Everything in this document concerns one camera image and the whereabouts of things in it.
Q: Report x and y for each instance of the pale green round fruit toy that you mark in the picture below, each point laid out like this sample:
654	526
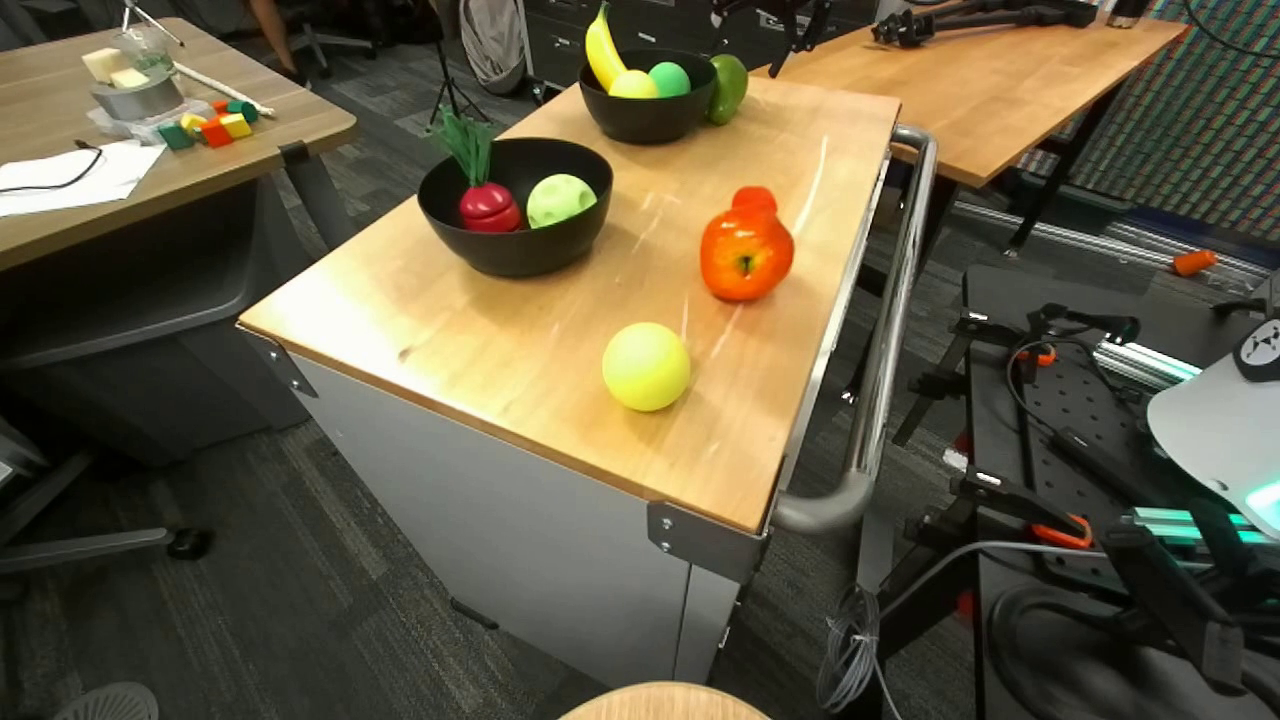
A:
562	200

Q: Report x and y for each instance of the red radish toy with leaves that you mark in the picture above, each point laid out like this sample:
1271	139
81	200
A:
486	205

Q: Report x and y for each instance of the bright green ball toy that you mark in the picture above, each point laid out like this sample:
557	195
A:
670	77

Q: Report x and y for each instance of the dark green apple toy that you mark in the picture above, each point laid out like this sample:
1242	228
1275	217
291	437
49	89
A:
728	89

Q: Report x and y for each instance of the yellow banana toy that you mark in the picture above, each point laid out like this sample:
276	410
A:
602	48

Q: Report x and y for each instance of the yellow-green round fruit toy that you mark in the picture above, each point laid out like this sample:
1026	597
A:
644	367

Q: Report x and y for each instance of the orange bell pepper toy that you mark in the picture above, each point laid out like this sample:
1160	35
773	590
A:
746	256

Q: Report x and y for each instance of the black bowl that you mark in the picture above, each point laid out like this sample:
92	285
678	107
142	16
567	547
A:
644	120
512	248

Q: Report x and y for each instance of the red strawberry toy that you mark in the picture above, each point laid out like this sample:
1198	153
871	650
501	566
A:
752	200

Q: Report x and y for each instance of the wooden top tool cart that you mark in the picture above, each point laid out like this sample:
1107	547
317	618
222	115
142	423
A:
534	532

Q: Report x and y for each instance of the round wooden stool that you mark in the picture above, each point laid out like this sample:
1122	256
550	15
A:
667	702

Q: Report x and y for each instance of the wooden workbench table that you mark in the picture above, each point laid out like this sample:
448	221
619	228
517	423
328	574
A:
986	86

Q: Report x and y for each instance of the orange clamp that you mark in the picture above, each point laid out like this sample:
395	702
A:
1060	528

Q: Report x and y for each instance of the black tool on workbench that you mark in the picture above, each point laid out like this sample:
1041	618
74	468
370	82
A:
986	16

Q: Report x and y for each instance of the coloured toy blocks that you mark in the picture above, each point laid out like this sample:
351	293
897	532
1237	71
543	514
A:
210	127

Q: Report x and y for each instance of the white stick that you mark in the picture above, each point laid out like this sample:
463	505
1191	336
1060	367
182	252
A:
222	86

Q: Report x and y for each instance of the wooden office table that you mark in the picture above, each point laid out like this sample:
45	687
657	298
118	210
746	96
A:
174	153

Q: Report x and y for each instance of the black chair base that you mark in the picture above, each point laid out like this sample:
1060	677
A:
92	547

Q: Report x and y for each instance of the white device with teal light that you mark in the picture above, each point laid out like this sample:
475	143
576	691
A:
1222	426

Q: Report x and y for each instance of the clear plastic container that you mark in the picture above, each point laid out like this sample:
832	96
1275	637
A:
134	75

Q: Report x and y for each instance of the white paper sheets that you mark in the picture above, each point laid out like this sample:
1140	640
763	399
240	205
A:
64	175

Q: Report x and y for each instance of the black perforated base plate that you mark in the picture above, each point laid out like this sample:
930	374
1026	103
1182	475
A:
1066	442

